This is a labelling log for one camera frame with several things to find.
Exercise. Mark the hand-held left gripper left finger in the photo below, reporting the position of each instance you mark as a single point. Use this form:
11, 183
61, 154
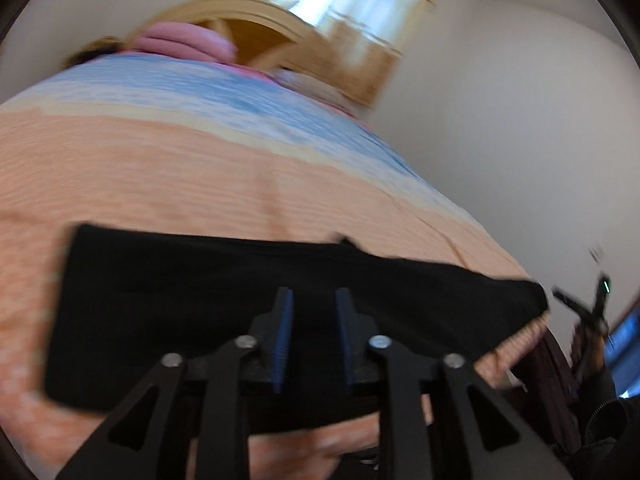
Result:
284, 340

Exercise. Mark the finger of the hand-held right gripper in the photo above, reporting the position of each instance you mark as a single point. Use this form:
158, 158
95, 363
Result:
570, 301

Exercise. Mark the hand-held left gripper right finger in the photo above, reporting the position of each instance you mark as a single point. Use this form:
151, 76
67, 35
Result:
345, 340

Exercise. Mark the black pants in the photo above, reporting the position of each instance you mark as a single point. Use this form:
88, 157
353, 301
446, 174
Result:
150, 310

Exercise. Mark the blue lit panel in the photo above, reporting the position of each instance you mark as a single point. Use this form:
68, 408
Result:
625, 350

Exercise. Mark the checkered pillow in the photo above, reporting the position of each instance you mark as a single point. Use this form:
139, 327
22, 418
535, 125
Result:
320, 91

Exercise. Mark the pink bed sheet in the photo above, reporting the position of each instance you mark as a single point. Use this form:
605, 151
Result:
252, 72

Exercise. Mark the wooden arched headboard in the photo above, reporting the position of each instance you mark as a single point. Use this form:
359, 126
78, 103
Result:
260, 30

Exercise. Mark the beige patterned curtain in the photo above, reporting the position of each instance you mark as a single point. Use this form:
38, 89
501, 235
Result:
360, 25

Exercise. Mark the pink folded blanket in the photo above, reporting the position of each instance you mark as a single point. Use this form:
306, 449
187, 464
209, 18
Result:
185, 40

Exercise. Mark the brown bedside object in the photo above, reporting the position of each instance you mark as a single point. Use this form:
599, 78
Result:
92, 52

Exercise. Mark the wall socket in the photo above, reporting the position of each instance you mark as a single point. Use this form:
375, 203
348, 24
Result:
596, 253

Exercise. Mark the dark red bed frame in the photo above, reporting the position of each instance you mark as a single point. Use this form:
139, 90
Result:
545, 390

